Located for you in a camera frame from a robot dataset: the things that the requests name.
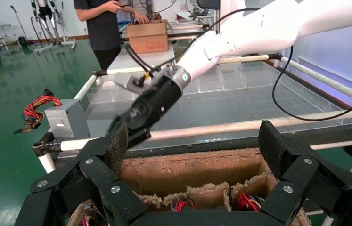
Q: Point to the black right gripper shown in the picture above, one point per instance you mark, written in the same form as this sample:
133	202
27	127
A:
154	103

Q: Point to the gray work table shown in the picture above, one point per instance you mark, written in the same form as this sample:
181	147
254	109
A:
144	60

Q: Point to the closed brown cardboard box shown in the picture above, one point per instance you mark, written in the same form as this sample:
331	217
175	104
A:
147	39

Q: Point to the white robot on stand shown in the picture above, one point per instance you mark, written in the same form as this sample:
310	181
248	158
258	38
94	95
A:
43	9

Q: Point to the worn cardboard divider box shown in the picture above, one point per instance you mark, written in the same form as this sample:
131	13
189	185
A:
188	171

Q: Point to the long white rack pipe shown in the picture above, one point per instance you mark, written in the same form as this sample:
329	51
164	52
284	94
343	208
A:
225	126

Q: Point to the white lower rack rail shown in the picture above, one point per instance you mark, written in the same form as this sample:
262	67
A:
335	145

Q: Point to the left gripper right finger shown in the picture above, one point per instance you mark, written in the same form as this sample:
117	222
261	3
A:
307	174

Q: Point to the black monitor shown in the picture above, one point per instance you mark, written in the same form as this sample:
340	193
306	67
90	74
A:
208	4

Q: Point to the clear acrylic divider tray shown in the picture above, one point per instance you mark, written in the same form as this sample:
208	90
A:
235	81

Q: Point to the black pipe corner joint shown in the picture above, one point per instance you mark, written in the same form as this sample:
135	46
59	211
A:
43	146
275	56
100	73

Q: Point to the bystander right hand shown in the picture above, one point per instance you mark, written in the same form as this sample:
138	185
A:
113	6

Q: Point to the black stand with round base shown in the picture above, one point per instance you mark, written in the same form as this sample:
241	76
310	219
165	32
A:
22	41

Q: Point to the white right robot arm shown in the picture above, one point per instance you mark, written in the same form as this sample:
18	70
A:
257	31

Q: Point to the bystander left hand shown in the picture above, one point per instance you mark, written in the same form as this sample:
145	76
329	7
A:
141	18

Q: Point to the gray power supply, black plug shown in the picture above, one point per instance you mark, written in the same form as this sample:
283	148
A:
60	120

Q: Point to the person in black shirt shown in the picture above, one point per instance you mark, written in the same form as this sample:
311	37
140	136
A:
104	31

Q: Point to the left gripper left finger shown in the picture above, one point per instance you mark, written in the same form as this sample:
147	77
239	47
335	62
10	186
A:
94	174

